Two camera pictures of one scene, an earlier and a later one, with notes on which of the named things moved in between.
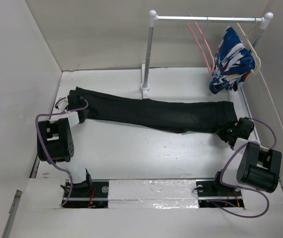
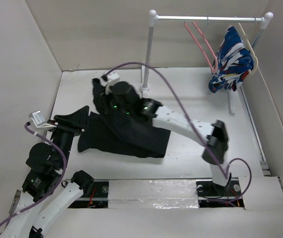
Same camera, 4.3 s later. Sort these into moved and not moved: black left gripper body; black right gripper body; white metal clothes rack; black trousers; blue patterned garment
Moved: black right gripper body; black left gripper body; black trousers
Not moved: blue patterned garment; white metal clothes rack
